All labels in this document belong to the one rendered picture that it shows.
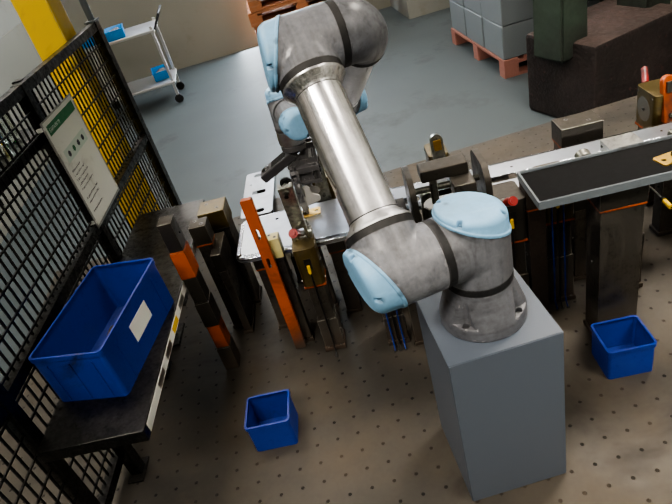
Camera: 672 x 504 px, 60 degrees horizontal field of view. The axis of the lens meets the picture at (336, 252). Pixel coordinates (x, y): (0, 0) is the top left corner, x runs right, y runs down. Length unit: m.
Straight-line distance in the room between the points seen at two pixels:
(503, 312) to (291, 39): 0.57
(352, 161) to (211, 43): 7.00
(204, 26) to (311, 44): 6.85
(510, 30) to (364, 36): 3.95
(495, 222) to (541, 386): 0.34
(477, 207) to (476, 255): 0.08
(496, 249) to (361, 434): 0.67
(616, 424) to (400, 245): 0.73
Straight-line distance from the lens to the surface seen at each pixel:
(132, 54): 7.99
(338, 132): 0.95
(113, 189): 1.85
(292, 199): 1.39
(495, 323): 1.00
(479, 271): 0.94
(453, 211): 0.92
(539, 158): 1.73
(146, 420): 1.22
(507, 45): 4.99
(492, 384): 1.06
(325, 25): 1.03
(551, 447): 1.26
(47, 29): 2.00
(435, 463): 1.37
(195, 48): 7.91
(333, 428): 1.47
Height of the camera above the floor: 1.83
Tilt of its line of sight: 34 degrees down
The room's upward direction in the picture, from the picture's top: 16 degrees counter-clockwise
